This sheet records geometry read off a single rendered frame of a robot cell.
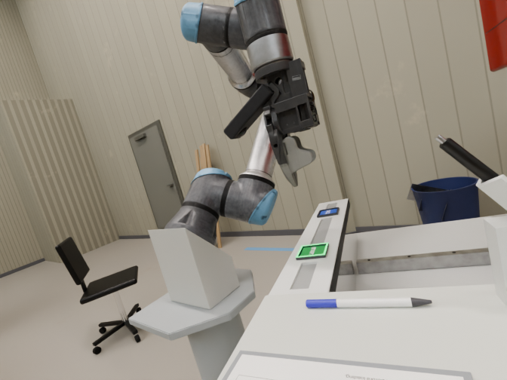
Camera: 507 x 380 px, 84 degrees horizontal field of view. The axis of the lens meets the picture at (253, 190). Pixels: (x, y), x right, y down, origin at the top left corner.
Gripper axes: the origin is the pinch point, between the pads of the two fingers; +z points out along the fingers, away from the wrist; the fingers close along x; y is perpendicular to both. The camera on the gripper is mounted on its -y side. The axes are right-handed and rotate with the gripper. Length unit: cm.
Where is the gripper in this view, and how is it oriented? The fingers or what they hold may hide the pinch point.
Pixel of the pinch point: (290, 180)
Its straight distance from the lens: 53.0
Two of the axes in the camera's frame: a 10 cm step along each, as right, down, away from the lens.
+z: 2.6, 9.6, 1.2
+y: 9.0, -2.0, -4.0
